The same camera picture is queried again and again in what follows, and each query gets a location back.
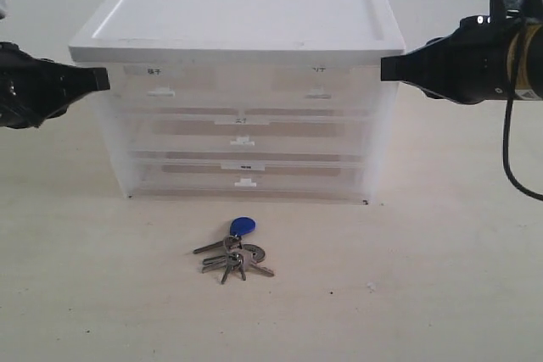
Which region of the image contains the top left small drawer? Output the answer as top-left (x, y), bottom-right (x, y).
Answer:
top-left (105, 63), bottom-right (243, 115)

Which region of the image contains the key bunch with blue fob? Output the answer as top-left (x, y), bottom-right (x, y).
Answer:
top-left (192, 216), bottom-right (276, 285)

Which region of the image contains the top right small drawer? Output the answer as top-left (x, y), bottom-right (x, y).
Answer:
top-left (238, 66), bottom-right (381, 109)

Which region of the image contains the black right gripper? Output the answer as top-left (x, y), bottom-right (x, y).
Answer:
top-left (380, 19), bottom-right (542, 103)

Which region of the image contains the small drawer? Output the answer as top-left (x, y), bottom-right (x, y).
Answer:
top-left (238, 66), bottom-right (381, 109)
top-left (105, 63), bottom-right (243, 115)

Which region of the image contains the white translucent drawer cabinet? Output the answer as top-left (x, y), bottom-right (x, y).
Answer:
top-left (69, 0), bottom-right (405, 204)

